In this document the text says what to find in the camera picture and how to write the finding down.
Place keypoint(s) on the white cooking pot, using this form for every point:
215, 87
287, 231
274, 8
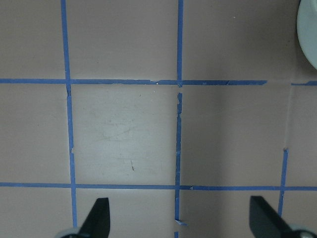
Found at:
307, 29

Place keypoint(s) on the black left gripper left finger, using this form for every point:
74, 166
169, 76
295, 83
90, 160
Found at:
96, 224

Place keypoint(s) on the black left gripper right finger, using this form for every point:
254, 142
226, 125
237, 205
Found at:
265, 222

